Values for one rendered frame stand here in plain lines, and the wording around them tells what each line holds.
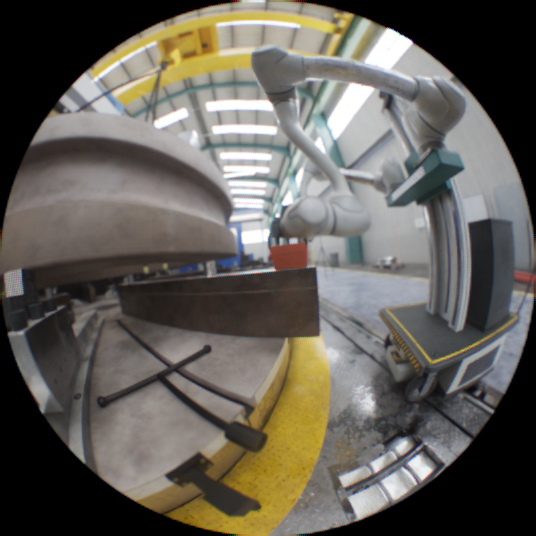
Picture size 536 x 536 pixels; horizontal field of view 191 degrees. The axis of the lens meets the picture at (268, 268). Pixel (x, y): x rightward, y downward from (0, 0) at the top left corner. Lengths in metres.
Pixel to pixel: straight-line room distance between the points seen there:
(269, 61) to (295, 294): 0.97
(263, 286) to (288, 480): 0.92
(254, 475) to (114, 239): 1.12
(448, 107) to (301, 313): 1.10
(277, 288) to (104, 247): 0.87
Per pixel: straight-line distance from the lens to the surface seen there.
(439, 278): 1.14
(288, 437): 0.83
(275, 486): 0.76
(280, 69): 0.64
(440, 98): 0.72
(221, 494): 0.45
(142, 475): 0.56
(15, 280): 0.80
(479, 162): 6.71
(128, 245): 0.86
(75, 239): 0.87
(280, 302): 0.83
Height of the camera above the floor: 0.75
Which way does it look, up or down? 3 degrees down
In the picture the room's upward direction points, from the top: 7 degrees counter-clockwise
